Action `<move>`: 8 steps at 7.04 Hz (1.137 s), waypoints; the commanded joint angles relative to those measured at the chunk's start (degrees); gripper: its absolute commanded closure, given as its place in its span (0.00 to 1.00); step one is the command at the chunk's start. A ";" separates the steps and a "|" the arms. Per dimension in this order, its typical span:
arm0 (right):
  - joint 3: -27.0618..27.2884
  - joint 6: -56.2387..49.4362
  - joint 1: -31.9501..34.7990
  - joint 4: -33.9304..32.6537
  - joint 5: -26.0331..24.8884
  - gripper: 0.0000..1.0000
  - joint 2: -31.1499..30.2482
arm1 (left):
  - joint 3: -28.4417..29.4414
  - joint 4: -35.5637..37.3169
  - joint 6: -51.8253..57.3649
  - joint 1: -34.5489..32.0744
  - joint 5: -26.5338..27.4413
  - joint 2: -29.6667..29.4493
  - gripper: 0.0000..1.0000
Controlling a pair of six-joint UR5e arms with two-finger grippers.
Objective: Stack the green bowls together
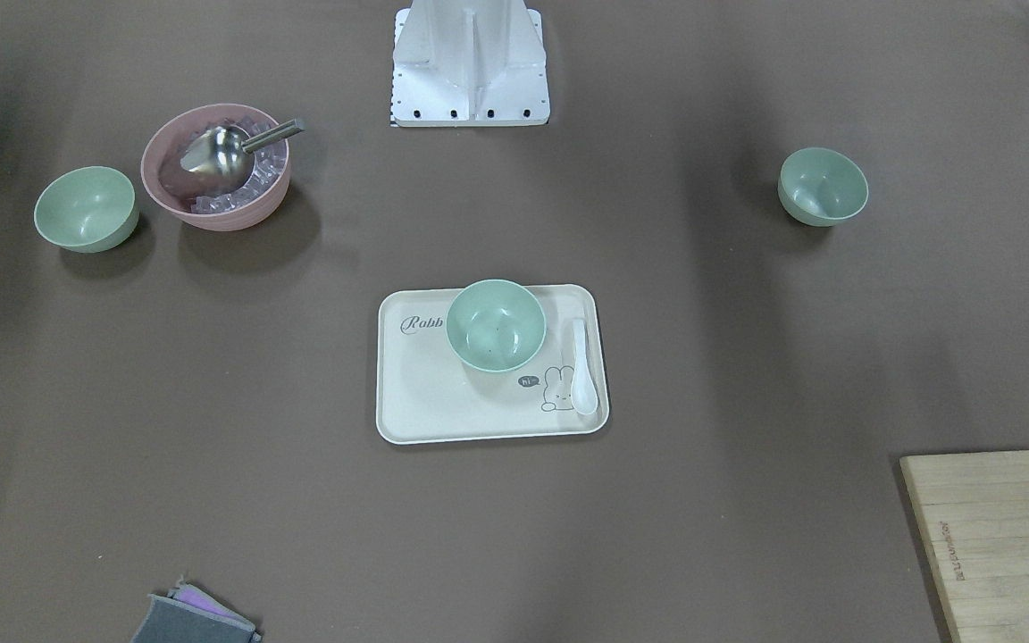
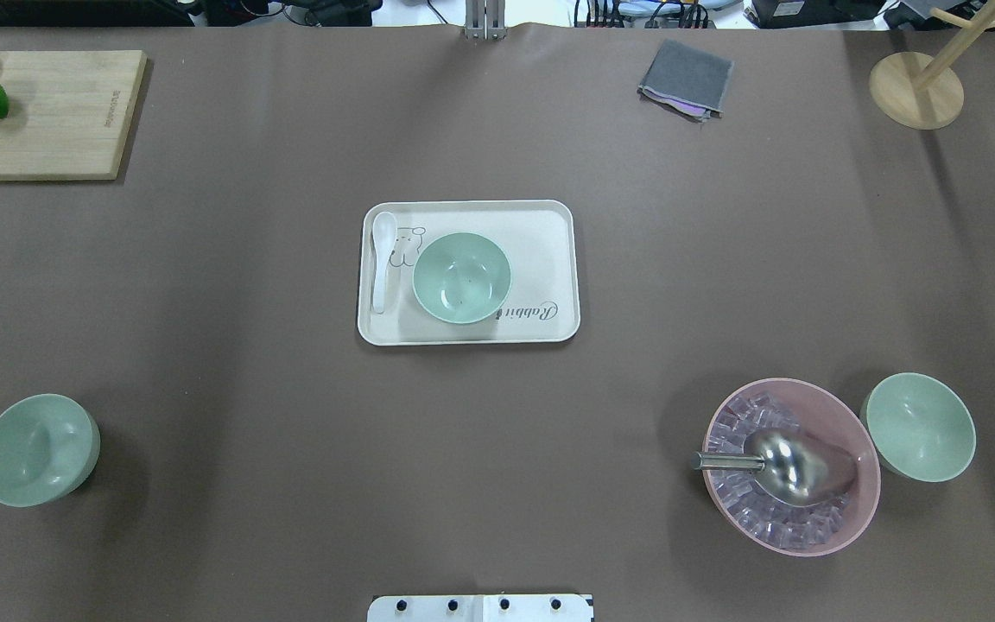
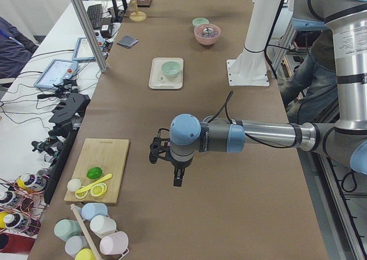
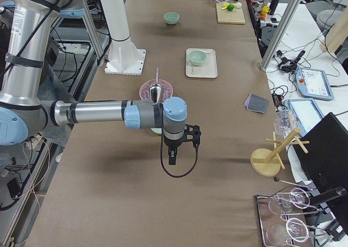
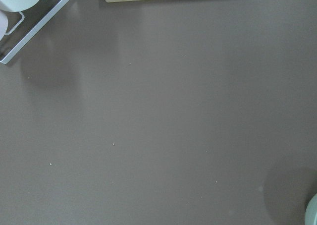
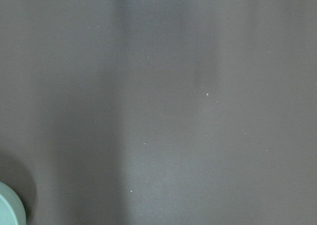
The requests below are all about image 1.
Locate grey and purple cloths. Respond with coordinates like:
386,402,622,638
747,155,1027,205
131,580,263,642

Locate white ceramic spoon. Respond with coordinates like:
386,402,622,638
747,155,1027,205
571,318,598,415

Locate green bowl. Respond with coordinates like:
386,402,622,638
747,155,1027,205
445,280,547,373
777,147,870,227
33,166,139,254

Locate metal ice scoop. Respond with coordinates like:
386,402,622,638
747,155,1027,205
179,119,305,180

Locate green bowl on tray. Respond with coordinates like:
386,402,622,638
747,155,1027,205
445,280,547,373

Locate cream rabbit tray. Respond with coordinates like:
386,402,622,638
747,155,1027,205
376,284,611,445

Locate wooden cutting board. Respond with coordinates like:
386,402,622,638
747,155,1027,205
899,449,1029,642

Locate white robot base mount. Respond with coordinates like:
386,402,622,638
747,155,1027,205
389,1,551,128

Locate pink bowl with ice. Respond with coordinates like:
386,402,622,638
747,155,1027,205
140,103,291,231

